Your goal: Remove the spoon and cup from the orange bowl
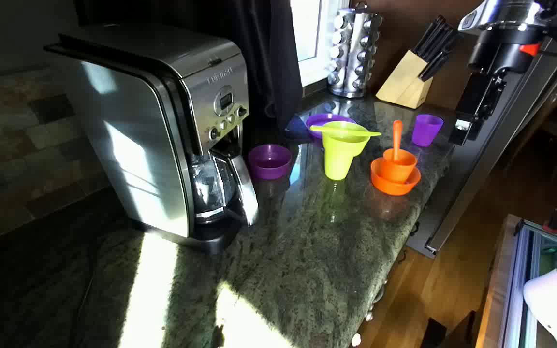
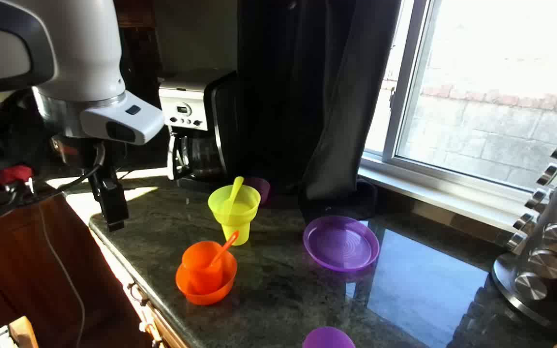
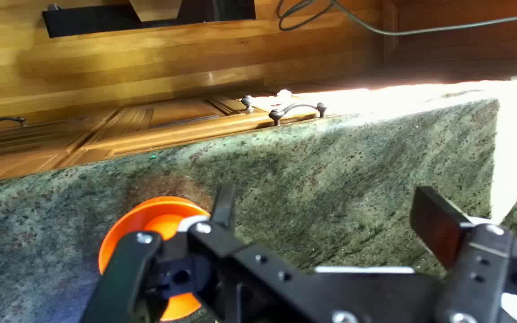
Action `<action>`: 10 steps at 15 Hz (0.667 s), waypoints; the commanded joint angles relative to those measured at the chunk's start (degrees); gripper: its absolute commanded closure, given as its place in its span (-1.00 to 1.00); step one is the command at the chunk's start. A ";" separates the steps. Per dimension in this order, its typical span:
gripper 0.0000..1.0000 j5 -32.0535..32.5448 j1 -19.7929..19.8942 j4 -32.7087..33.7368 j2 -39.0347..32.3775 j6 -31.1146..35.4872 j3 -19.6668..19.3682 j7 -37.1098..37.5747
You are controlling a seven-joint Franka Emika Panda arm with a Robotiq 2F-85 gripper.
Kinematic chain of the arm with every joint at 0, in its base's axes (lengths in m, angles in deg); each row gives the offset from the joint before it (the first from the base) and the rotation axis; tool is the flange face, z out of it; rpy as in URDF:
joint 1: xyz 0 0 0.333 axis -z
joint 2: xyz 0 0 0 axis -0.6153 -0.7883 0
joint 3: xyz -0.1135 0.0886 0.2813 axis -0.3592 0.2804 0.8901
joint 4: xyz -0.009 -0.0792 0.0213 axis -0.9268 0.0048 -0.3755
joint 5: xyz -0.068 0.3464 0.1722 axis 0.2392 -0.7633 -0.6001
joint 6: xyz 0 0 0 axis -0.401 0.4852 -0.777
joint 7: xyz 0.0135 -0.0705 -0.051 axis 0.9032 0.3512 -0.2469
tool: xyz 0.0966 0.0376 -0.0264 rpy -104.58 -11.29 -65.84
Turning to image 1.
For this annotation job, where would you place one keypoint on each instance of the lime green plastic spoon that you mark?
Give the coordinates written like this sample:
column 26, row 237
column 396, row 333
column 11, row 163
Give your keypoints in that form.
column 344, row 132

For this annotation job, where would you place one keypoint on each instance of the stainless steel coffee maker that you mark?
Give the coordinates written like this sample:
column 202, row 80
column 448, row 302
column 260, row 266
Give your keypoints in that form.
column 164, row 111

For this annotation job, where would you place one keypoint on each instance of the orange plastic spoon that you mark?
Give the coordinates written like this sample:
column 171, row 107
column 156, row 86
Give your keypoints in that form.
column 398, row 138

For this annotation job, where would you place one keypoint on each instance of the purple plastic plate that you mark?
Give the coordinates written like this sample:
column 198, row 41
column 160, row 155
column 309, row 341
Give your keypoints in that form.
column 320, row 121

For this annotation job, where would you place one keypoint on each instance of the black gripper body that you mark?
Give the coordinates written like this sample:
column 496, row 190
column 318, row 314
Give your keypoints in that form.
column 490, row 64

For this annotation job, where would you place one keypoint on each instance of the orange plastic cup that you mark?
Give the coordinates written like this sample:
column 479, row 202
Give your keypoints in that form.
column 398, row 165

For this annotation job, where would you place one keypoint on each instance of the window frame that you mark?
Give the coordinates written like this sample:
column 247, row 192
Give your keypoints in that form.
column 314, row 24

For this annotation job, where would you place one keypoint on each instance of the purple plastic cup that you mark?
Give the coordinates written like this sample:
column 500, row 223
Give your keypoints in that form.
column 427, row 128

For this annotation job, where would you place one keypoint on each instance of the metal spice rack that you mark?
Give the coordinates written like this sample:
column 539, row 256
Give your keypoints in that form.
column 353, row 51

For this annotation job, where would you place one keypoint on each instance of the purple plastic bowl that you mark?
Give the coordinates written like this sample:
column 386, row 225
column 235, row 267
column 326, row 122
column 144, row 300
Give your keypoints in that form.
column 270, row 161

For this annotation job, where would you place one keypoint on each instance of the aluminium rail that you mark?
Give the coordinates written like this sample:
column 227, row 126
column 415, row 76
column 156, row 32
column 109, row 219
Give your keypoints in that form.
column 467, row 167

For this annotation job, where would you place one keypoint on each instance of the orange plastic bowl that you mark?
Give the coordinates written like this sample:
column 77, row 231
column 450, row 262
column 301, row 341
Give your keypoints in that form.
column 394, row 188

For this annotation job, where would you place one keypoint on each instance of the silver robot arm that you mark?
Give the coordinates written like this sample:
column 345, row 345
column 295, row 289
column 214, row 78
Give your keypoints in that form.
column 510, row 37

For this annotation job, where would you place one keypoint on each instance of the wooden knife block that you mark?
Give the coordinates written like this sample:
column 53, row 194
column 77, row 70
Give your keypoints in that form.
column 411, row 80

